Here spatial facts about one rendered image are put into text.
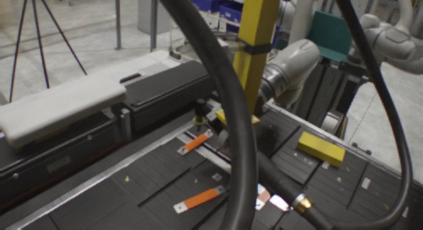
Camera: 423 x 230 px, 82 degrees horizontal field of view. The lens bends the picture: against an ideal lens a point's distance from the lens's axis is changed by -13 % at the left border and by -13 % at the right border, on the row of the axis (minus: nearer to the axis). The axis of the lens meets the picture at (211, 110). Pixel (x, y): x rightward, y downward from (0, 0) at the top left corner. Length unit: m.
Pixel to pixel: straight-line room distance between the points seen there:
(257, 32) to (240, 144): 0.31
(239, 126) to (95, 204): 0.52
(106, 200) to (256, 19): 0.56
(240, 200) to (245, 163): 0.04
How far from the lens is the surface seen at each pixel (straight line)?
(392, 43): 1.35
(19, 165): 0.78
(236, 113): 0.30
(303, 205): 0.61
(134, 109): 0.88
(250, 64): 0.58
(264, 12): 0.55
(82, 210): 0.75
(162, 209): 0.73
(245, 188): 0.29
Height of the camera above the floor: 1.61
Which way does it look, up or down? 35 degrees down
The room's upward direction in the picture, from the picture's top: 9 degrees clockwise
